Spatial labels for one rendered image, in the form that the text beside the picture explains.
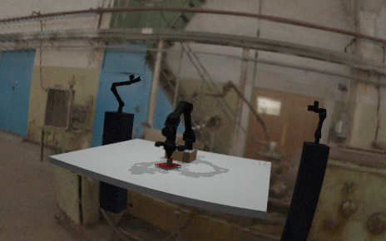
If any red circuit board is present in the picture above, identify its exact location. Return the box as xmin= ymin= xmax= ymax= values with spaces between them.
xmin=155 ymin=157 xmax=181 ymax=170

